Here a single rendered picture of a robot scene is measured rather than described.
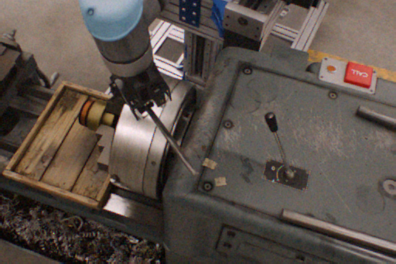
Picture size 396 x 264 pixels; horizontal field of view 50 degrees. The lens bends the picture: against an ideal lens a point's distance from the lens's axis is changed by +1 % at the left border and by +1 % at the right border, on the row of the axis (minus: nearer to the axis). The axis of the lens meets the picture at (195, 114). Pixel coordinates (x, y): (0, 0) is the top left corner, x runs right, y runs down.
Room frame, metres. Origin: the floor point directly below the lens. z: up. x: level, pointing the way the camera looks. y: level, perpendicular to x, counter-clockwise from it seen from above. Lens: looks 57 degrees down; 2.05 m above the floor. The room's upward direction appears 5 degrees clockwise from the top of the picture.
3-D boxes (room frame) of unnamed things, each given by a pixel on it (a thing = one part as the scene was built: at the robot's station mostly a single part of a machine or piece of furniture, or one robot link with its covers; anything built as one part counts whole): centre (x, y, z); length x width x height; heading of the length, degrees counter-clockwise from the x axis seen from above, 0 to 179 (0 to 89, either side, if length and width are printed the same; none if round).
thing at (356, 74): (0.65, -0.38, 1.26); 0.06 x 0.06 x 0.02; 75
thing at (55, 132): (0.62, 0.35, 0.89); 0.36 x 0.30 x 0.04; 165
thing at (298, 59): (0.69, -0.22, 1.24); 0.09 x 0.08 x 0.03; 75
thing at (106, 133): (0.48, 0.21, 1.09); 0.12 x 0.11 x 0.05; 165
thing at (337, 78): (0.66, -0.36, 1.23); 0.13 x 0.08 x 0.05; 75
